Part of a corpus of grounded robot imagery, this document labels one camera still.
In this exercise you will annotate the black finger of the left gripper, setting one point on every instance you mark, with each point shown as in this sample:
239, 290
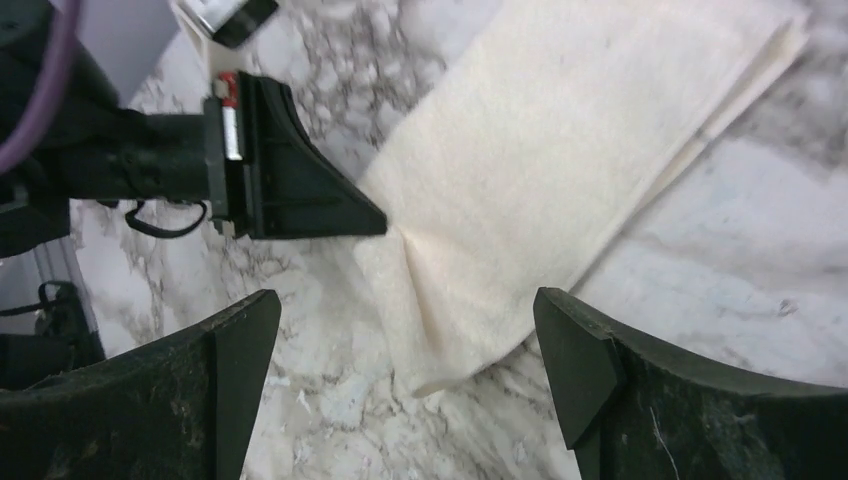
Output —
295, 192

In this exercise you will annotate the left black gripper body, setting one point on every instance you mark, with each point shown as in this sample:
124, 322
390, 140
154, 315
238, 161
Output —
72, 138

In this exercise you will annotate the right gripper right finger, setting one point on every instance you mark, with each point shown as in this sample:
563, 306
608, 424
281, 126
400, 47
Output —
632, 406

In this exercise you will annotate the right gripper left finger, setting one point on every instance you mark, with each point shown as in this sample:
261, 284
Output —
180, 407

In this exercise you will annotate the white towel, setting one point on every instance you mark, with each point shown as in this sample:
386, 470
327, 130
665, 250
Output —
559, 123

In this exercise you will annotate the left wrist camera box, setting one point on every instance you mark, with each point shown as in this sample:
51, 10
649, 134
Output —
218, 29

